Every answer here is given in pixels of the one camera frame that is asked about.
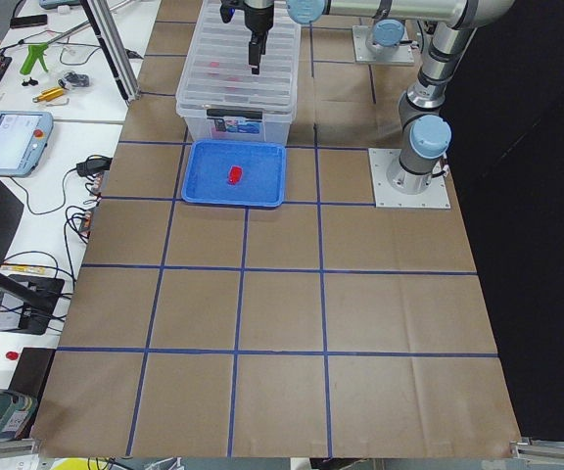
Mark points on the black monitor stand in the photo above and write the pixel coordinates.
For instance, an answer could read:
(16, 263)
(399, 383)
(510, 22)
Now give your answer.
(28, 302)

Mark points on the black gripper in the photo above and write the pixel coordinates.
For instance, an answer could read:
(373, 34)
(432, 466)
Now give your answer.
(258, 21)

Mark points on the green handled reacher grabber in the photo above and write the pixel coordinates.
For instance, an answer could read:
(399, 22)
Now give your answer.
(35, 54)

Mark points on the clear plastic storage box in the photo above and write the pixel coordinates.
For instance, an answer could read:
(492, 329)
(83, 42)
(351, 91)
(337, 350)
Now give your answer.
(272, 128)

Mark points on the clear plastic box lid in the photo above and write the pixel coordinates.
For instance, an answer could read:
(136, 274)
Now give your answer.
(274, 90)

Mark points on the aluminium frame post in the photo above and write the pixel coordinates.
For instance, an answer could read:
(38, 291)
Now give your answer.
(105, 29)

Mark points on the blue plastic tray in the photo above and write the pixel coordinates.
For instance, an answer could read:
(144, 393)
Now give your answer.
(263, 181)

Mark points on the teach pendant tablet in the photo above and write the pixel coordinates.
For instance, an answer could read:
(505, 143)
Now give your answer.
(23, 139)

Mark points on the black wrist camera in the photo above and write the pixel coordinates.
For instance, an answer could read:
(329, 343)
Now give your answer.
(227, 10)

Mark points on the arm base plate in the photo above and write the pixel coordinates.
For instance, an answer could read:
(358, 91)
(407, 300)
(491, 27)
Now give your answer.
(365, 52)
(395, 188)

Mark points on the black box latch handle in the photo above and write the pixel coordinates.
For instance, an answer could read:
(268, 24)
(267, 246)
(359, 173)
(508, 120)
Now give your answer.
(237, 113)

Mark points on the black power adapter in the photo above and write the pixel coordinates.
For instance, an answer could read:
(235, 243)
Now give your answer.
(93, 165)

